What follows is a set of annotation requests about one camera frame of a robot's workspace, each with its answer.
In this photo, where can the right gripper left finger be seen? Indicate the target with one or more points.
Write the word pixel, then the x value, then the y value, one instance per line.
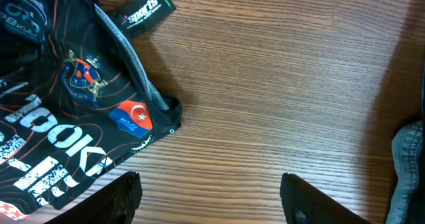
pixel 115 203

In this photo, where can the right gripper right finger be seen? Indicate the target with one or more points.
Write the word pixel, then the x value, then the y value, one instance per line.
pixel 304 204

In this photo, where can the black orange-patterned cycling jersey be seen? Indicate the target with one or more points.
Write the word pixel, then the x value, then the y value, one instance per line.
pixel 75 98

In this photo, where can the grey mesh garment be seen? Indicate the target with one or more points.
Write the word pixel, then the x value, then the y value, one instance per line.
pixel 407 202

